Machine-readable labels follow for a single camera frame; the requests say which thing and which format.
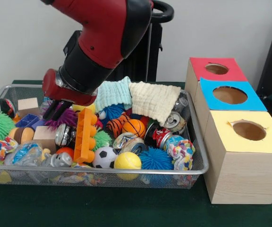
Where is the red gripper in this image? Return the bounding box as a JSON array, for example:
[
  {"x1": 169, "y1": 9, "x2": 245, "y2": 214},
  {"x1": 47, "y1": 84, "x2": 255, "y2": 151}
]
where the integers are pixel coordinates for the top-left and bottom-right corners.
[{"x1": 42, "y1": 69, "x2": 98, "y2": 121}]

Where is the mint green waffle cloth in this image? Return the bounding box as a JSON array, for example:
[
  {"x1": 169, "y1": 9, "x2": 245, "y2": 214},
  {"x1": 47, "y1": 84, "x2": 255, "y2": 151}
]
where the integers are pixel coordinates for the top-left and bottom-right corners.
[{"x1": 94, "y1": 77, "x2": 133, "y2": 113}]

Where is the orange striped tiger plush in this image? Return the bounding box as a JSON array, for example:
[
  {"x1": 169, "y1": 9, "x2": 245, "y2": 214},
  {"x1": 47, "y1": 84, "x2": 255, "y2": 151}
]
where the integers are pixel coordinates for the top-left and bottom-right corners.
[{"x1": 105, "y1": 115, "x2": 127, "y2": 138}]

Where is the cream yellow waffle cloth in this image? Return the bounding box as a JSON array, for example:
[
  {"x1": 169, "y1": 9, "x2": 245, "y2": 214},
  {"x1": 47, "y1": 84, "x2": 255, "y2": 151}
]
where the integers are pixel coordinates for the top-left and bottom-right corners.
[{"x1": 128, "y1": 81, "x2": 181, "y2": 126}]

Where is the clear mesh bin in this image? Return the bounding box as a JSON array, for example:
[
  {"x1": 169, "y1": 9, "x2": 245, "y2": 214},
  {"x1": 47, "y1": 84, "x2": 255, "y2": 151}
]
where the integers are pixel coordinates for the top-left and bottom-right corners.
[{"x1": 0, "y1": 84, "x2": 209, "y2": 190}]

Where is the wooden box with three holes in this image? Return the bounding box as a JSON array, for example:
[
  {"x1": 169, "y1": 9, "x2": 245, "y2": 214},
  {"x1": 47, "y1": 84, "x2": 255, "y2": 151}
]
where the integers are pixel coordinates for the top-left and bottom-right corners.
[{"x1": 185, "y1": 57, "x2": 272, "y2": 205}]

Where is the purple spiky monster toy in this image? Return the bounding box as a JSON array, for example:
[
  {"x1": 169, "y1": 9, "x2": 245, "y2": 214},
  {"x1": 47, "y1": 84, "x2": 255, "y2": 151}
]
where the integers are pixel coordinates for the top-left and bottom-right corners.
[{"x1": 45, "y1": 109, "x2": 78, "y2": 129}]

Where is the orange plastic toy block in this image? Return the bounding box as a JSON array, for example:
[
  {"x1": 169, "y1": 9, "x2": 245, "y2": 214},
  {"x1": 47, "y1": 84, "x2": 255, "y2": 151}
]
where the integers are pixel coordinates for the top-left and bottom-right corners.
[{"x1": 74, "y1": 108, "x2": 99, "y2": 164}]

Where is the small green spiky ball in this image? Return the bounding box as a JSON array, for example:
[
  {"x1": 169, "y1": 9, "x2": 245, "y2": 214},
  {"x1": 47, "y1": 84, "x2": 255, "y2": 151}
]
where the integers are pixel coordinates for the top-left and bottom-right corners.
[{"x1": 93, "y1": 130, "x2": 112, "y2": 152}]

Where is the blue spiky rubber ball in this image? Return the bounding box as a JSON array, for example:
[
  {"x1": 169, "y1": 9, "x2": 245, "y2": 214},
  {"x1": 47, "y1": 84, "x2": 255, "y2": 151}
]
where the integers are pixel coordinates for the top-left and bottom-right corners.
[
  {"x1": 101, "y1": 104, "x2": 126, "y2": 122},
  {"x1": 139, "y1": 148, "x2": 173, "y2": 171}
]

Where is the small soccer ball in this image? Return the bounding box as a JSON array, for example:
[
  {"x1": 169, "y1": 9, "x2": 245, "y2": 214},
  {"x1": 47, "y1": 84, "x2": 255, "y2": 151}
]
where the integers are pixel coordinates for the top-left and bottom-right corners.
[{"x1": 93, "y1": 147, "x2": 118, "y2": 169}]

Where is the small orange basketball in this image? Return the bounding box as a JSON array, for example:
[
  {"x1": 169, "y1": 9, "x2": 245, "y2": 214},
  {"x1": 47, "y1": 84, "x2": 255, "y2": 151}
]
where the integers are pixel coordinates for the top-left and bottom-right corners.
[{"x1": 122, "y1": 118, "x2": 147, "y2": 139}]

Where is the yellow ball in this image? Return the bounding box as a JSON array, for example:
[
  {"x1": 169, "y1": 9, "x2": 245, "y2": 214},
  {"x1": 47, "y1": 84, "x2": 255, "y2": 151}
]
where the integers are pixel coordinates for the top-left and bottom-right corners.
[{"x1": 113, "y1": 151, "x2": 142, "y2": 180}]

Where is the dark green tablecloth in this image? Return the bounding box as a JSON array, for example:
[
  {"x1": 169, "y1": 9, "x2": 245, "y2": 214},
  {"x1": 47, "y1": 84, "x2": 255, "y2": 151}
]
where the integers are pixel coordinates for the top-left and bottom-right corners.
[{"x1": 0, "y1": 79, "x2": 272, "y2": 227}]

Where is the colourful rope knot toy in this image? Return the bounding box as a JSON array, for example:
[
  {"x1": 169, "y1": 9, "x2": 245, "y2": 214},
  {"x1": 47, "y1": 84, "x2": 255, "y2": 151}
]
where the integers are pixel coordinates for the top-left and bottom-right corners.
[{"x1": 164, "y1": 136, "x2": 196, "y2": 171}]

